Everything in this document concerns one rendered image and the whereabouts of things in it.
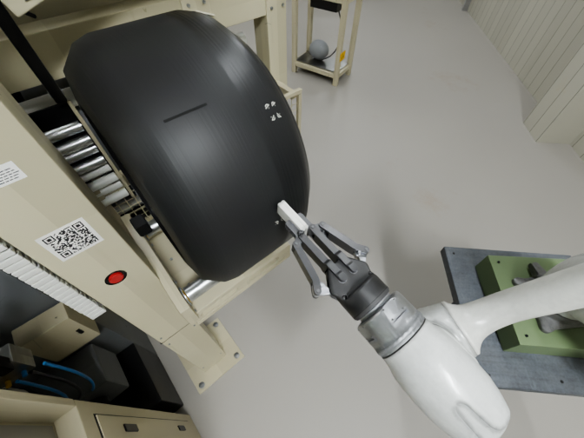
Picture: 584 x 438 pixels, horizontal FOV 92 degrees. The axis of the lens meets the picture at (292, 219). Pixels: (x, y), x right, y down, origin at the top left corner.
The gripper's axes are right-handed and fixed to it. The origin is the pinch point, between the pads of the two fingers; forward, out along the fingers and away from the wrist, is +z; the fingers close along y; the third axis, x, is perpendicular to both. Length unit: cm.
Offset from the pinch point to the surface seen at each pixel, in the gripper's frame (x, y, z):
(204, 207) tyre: -6.1, 12.3, 7.6
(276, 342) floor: 124, 2, -7
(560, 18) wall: 70, -385, 39
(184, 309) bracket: 30.6, 24.9, 8.2
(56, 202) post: -3.1, 29.8, 24.3
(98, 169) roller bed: 29, 23, 61
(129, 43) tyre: -18.4, 8.0, 31.6
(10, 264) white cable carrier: 5.0, 41.6, 24.2
